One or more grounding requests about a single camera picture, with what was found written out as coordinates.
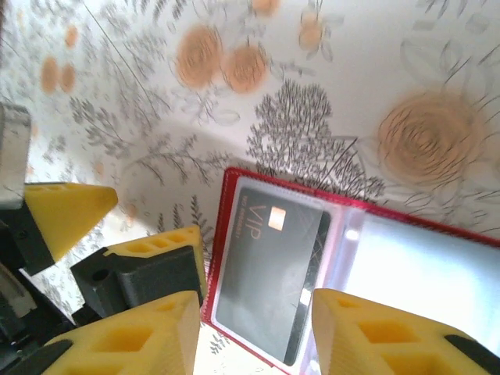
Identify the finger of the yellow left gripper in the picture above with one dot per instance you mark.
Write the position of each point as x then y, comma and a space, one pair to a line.
148, 273
66, 215

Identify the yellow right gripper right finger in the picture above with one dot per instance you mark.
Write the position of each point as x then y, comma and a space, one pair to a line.
390, 340

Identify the red card holder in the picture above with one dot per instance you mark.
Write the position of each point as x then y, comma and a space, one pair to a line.
410, 265

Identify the black credit card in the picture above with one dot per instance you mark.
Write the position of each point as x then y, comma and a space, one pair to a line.
265, 273

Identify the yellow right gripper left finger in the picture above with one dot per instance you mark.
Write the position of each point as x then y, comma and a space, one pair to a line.
136, 340

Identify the floral print table cover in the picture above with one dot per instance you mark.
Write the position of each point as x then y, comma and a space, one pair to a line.
351, 58

